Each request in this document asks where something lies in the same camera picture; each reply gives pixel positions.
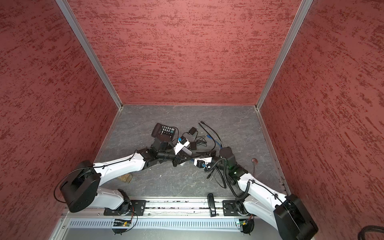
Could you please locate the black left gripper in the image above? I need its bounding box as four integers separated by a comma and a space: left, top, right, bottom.
158, 148, 192, 167

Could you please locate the blue ethernet cable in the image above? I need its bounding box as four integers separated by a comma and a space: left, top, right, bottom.
188, 134, 223, 169

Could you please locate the black power adapter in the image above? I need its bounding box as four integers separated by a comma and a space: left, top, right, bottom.
188, 127, 198, 136

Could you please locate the white network switch box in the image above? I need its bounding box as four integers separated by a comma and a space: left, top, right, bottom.
175, 146, 193, 156

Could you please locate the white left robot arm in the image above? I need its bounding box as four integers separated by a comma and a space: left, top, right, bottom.
55, 137, 192, 216

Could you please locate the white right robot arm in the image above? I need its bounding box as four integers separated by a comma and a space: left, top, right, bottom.
193, 147, 319, 240

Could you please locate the black desk calculator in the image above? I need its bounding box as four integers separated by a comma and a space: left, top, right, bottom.
151, 123, 176, 142

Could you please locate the brown tape roll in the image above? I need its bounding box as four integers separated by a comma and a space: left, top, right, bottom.
118, 174, 133, 184

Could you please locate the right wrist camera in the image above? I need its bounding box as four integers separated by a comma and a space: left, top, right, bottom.
194, 157, 212, 168

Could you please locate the black cable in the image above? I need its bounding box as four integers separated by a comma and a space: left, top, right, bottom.
197, 120, 224, 151

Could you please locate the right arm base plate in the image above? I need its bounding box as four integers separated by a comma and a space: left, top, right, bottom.
222, 200, 240, 217

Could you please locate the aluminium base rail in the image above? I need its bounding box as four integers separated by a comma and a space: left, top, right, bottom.
60, 198, 240, 219

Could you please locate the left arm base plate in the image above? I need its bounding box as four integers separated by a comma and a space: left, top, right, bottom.
104, 200, 147, 217

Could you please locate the white slotted cable duct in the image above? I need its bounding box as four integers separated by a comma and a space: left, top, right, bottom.
68, 218, 240, 231

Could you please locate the aluminium left corner post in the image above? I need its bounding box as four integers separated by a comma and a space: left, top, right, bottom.
56, 0, 124, 111

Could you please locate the aluminium corner post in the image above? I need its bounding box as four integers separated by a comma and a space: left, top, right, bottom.
56, 0, 124, 111
256, 0, 313, 111

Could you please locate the aluminium right corner post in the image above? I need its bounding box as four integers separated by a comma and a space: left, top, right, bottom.
256, 0, 313, 111

